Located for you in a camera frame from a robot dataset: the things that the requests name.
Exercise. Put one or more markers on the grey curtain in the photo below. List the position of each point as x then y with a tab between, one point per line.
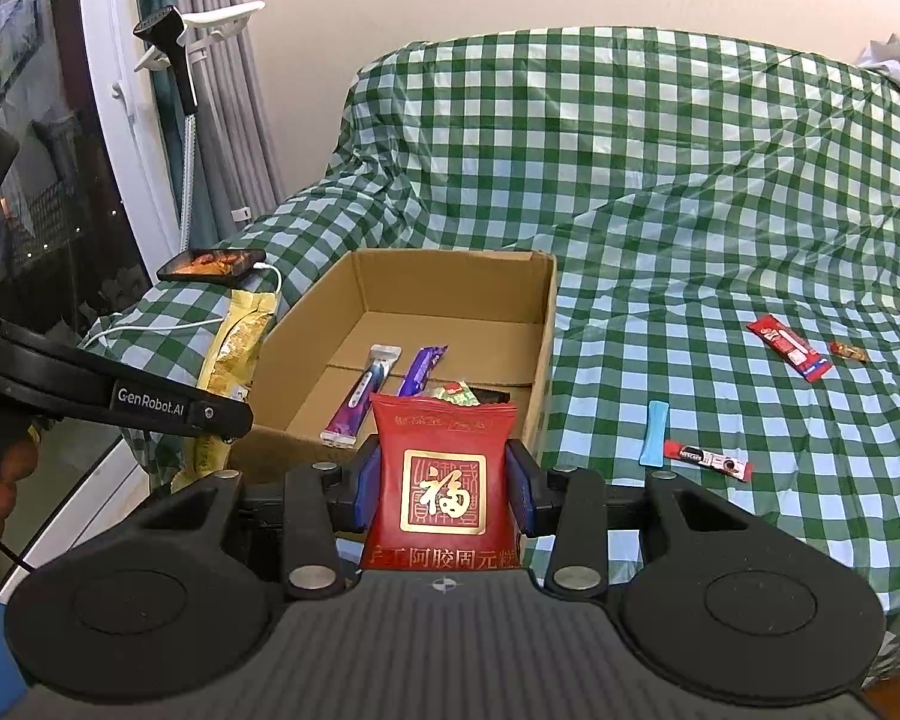
235	164

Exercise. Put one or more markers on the white purple stick packet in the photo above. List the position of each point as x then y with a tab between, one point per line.
342	429

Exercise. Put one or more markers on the white green snack pack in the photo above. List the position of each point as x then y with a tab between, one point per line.
456	393

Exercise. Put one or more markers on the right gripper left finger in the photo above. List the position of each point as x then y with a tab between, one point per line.
293	522

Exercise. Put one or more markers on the purple chocolate bar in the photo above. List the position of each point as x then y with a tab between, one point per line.
418	373

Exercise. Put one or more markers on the red snack packet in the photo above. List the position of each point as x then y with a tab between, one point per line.
798	353

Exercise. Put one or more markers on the yellow snack bar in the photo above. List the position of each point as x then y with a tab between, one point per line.
228	370

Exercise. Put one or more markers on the brown cardboard box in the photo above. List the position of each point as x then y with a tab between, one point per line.
491	312

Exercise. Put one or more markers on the small orange candy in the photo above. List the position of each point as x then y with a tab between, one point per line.
849	351

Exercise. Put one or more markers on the red gold square packet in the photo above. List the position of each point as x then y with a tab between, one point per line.
444	504

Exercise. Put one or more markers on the green checkered sofa cover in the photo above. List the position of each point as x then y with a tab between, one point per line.
686	185

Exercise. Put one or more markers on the light blue stick packet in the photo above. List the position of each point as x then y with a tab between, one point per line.
653	450

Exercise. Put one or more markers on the dark brown biscuit pack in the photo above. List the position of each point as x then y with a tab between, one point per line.
489	396

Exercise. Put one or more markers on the black smartphone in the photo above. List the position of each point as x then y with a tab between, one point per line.
224	267

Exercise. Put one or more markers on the black white phone holder stand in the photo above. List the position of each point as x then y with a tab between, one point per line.
175	40

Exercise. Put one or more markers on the small red white bar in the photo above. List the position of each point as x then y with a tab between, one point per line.
730	466

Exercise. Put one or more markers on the white window frame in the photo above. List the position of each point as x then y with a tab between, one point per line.
131	127

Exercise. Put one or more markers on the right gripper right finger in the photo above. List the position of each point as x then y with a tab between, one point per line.
578	509

